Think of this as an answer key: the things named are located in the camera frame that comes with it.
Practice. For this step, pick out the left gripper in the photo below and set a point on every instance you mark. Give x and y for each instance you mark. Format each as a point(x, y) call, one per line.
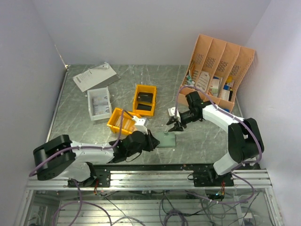
point(154, 141)

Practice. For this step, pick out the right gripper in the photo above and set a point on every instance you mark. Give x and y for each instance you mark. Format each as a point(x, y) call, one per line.
point(176, 127)

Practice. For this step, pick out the yellow bin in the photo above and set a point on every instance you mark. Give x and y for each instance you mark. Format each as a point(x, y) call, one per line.
point(111, 123)
point(148, 89)

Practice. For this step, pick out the black cards stack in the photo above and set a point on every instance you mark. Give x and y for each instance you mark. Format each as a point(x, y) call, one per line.
point(144, 101)

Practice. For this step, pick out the white bin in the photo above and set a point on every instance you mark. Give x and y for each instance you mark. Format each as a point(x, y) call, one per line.
point(101, 92)

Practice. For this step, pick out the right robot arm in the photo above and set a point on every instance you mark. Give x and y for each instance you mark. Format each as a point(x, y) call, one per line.
point(245, 143)

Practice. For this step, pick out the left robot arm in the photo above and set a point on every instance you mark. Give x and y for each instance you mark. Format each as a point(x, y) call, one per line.
point(63, 157)

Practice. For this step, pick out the gold cards stack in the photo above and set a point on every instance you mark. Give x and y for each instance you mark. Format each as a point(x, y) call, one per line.
point(127, 124)

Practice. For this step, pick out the silver VIP cards stack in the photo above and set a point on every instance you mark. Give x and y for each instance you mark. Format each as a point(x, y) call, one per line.
point(100, 105)

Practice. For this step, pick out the white oval paint palette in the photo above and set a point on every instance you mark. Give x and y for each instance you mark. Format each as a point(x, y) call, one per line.
point(203, 81)

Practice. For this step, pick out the red white box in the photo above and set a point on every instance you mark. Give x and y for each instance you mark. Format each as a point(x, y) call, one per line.
point(215, 85)

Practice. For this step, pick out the blue white box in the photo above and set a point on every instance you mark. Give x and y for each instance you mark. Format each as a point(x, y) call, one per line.
point(227, 91)

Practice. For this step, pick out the orange file organizer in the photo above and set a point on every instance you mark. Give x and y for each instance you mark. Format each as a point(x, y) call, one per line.
point(219, 58)

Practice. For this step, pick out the grey white booklet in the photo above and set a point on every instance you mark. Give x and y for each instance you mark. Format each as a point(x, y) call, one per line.
point(97, 77)

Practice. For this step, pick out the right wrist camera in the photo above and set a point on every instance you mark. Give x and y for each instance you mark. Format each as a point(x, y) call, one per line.
point(173, 112)

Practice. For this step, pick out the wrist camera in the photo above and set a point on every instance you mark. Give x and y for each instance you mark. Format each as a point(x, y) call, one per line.
point(141, 124)
point(173, 112)

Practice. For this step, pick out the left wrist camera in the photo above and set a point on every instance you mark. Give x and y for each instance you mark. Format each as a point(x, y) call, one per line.
point(141, 124)

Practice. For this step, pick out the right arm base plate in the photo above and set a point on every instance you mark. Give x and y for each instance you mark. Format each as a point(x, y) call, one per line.
point(204, 175)

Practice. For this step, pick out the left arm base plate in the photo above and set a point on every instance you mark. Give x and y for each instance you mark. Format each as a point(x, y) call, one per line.
point(98, 176)

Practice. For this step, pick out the aluminium rail frame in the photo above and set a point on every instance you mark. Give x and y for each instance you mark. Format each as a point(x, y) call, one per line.
point(156, 180)

